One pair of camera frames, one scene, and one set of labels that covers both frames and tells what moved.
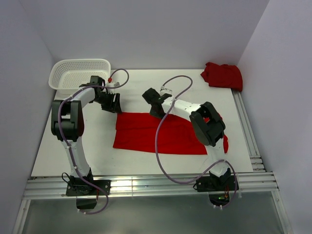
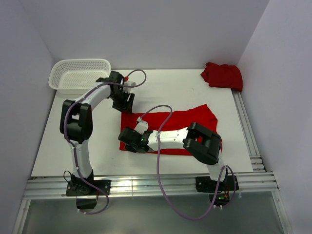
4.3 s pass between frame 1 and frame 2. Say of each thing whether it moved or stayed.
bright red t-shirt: moved
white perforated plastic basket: stayed
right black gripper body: moved
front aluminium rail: stayed
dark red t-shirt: stayed
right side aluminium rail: stayed
